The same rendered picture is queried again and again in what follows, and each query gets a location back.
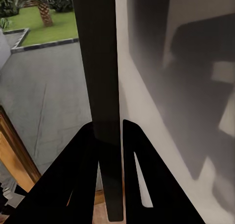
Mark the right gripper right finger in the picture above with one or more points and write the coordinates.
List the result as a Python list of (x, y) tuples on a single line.
[(170, 203)]

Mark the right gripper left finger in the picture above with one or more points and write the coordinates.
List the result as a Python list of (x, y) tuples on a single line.
[(65, 193)]

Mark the poster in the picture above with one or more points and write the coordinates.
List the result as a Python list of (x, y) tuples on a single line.
[(96, 22)]

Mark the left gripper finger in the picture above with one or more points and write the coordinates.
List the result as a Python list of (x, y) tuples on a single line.
[(7, 210), (20, 191)]

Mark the door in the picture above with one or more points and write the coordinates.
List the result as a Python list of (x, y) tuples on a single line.
[(43, 93)]

